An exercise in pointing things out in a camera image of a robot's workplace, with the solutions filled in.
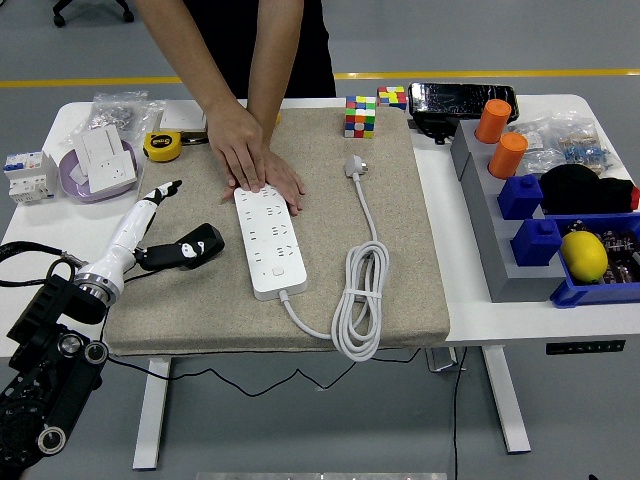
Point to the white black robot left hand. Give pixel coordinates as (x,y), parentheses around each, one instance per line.
(125,235)

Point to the person's right hand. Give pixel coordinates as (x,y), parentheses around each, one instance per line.
(240,145)

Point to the person's left hand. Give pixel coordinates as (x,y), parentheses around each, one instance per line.
(287,185)

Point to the white power strip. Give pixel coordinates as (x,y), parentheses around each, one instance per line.
(270,250)

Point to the black plug adapter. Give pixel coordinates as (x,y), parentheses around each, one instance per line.
(212,235)

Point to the person's right forearm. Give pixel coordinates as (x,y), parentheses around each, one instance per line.
(190,55)

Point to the person's left forearm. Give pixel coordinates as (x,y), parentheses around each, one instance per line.
(275,50)

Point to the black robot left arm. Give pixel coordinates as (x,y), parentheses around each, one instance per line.
(50,380)

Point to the dark shiny metal piece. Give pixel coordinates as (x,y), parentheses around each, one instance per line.
(195,138)

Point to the grey-brown mat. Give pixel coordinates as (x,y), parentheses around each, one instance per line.
(325,225)

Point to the purple plate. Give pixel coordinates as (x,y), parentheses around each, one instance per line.
(75,187)

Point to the yellow tape measure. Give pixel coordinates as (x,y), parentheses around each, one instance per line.
(162,147)

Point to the white socket back panel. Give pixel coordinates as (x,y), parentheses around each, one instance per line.
(97,145)

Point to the large colourful puzzle cube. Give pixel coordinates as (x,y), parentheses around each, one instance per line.
(360,117)

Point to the white circuit breaker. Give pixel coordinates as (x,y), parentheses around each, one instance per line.
(27,177)

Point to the white table leg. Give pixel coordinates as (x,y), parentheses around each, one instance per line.
(507,400)
(152,410)

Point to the plastic bag of metal parts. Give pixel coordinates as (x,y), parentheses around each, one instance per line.
(117,117)

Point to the person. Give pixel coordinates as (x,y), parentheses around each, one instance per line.
(310,40)

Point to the black table control panel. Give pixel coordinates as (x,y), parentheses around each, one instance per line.
(585,347)

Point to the small colourful puzzle cube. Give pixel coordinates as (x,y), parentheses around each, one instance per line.
(391,97)

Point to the blue plastic bin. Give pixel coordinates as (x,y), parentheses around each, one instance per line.
(575,295)

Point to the black glossy phone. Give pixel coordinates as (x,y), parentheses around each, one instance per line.
(462,100)

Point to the black office chair base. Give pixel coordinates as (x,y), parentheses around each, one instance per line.
(95,7)

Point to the orange cylinder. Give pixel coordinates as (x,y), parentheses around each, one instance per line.
(507,155)
(492,120)

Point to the yellow lemon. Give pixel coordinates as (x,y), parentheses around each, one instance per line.
(584,257)

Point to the grey stepped block base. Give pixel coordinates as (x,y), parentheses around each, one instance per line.
(500,270)

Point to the blue square block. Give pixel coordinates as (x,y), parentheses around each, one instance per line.
(520,197)
(535,242)

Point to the clear bag of small parts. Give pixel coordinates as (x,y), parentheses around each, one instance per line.
(537,150)

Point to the black cloth with red patch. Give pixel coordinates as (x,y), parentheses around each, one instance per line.
(575,187)

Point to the plastic bag of clips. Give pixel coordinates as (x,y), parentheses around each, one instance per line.
(590,147)

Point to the white wall socket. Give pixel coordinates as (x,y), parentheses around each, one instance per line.
(115,174)

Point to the white flat switch plate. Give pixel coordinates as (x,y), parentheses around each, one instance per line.
(182,119)

